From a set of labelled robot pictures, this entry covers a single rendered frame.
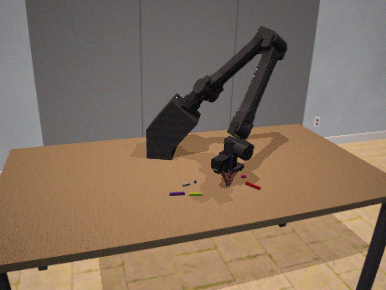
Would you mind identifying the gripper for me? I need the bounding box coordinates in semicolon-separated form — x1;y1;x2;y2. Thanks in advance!
221;162;244;186

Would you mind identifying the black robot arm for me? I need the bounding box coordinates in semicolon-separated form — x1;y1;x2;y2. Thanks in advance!
176;26;287;174

